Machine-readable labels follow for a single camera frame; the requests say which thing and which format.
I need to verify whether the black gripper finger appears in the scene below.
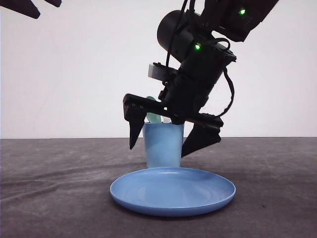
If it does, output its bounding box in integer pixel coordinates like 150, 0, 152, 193
123, 105, 147, 149
0, 0, 40, 19
181, 124, 221, 157
45, 0, 62, 7

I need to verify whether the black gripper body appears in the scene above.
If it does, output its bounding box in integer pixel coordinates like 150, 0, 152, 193
123, 46, 236, 127

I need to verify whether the mint green plastic spoon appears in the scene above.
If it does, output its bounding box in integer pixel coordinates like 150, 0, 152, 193
145, 96, 164, 124

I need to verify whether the light blue plastic cup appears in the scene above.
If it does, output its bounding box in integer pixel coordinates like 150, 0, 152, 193
143, 122, 184, 168

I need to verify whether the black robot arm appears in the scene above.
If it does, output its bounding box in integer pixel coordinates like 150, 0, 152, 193
123, 0, 276, 156

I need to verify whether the blue plastic plate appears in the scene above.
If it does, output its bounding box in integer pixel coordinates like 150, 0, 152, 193
109, 167, 236, 217

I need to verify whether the black wrist camera with cable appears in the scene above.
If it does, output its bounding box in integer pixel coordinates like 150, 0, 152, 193
148, 62, 178, 82

